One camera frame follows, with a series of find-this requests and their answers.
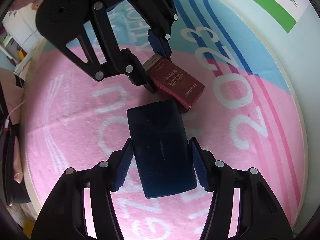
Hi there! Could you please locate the pink and blue printed towel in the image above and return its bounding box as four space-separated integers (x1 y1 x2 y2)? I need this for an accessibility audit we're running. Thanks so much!
24 0 303 240

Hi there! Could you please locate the dark blue box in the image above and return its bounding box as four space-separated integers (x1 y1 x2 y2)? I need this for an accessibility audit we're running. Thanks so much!
126 99 198 199

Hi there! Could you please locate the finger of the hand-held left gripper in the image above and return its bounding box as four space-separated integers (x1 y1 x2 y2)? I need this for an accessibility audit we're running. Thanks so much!
62 2 157 94
130 0 178 61

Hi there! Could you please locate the white cable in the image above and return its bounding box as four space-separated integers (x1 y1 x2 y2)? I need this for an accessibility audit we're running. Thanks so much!
4 96 28 130

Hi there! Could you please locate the dark red box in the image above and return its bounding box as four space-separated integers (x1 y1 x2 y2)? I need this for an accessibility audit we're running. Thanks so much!
143 54 205 113

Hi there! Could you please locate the green striped label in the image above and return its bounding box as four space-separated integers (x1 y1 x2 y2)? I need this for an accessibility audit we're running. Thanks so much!
222 0 309 33

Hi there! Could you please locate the white cabinet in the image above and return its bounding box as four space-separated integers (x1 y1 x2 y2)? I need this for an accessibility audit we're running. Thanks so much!
2 2 44 55

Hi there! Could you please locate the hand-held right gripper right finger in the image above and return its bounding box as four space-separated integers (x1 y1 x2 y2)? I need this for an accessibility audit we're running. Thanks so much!
189 137 293 240

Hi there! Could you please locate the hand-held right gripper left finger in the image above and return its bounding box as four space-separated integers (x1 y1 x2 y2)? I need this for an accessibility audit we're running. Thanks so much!
31 137 134 240

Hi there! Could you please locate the white mattress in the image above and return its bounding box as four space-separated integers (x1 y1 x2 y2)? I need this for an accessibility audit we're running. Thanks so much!
15 0 320 240

